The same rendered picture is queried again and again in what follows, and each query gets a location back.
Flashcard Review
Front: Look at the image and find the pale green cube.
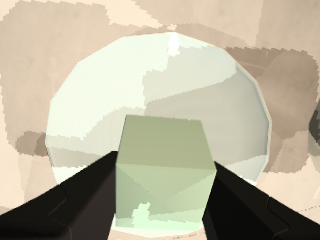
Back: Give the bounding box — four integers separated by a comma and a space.
115, 115, 217, 231

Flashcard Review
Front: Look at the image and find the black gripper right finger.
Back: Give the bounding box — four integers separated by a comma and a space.
203, 160, 320, 240

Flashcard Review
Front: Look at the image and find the white round dish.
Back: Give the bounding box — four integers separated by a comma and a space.
45, 32, 272, 185

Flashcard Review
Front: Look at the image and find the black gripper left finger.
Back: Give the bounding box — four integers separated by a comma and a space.
0, 151, 119, 240

